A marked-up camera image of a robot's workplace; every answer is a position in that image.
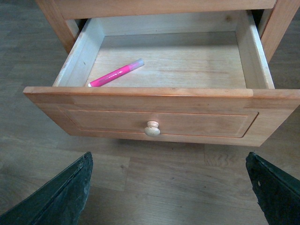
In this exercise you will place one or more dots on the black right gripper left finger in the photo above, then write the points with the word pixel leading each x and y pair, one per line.
pixel 58 202

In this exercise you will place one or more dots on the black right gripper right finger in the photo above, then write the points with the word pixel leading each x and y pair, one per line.
pixel 277 192

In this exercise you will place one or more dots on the wooden drawer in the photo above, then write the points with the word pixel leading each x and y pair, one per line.
pixel 205 79

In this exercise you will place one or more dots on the pink marker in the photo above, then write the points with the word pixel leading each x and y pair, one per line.
pixel 116 73

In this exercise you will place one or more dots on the wooden nightstand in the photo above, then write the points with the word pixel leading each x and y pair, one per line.
pixel 62 14

